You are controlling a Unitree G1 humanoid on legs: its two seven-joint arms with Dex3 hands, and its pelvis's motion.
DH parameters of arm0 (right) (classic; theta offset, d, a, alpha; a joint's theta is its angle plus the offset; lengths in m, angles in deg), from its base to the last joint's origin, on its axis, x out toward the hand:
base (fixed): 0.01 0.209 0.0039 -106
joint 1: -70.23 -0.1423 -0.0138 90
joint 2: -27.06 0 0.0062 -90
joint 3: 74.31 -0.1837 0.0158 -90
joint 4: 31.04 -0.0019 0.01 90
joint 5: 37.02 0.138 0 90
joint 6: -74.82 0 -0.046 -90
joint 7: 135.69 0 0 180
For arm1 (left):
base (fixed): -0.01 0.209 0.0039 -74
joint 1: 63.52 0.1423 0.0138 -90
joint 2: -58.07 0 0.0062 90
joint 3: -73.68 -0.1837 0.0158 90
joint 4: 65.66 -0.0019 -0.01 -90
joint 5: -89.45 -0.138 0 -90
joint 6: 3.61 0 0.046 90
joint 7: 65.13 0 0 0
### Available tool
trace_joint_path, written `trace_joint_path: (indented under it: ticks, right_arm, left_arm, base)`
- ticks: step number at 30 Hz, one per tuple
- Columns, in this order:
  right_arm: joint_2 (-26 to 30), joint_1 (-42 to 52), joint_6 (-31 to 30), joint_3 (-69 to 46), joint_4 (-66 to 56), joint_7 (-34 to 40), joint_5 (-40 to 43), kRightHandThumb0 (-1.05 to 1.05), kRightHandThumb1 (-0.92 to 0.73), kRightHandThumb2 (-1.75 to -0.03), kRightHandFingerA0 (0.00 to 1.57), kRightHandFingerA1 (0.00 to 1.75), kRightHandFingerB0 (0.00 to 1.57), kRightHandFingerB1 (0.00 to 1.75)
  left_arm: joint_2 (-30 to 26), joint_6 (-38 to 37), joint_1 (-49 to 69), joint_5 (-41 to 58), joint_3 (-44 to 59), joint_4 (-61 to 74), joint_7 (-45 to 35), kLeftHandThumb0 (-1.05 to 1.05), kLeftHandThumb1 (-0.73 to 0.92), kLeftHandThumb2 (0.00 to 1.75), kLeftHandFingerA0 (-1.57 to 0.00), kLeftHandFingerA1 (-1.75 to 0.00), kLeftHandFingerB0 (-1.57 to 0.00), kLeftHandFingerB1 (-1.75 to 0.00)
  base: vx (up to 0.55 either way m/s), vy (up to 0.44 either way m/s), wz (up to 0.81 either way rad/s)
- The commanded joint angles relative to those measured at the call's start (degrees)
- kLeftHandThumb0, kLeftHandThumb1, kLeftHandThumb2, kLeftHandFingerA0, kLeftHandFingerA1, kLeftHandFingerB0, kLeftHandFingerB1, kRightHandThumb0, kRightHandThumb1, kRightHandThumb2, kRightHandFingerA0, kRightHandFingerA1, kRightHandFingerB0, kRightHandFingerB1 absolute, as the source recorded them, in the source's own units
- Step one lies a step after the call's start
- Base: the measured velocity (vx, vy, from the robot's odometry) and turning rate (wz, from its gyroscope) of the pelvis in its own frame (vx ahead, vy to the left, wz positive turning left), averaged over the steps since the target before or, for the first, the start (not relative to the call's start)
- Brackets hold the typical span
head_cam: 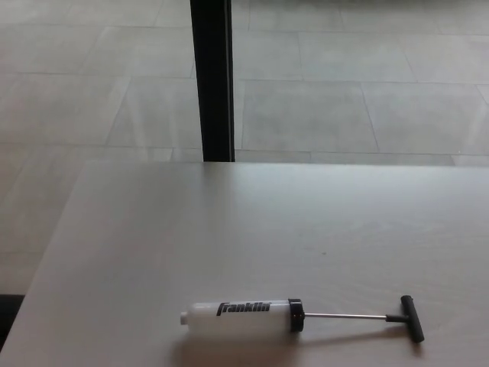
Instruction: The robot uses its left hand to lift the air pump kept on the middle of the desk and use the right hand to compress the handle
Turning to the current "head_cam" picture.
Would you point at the white Franklin air pump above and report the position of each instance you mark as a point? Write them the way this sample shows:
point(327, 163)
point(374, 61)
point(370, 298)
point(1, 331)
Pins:
point(237, 317)

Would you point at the black vertical post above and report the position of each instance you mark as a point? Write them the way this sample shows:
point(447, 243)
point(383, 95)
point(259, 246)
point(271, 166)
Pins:
point(212, 76)

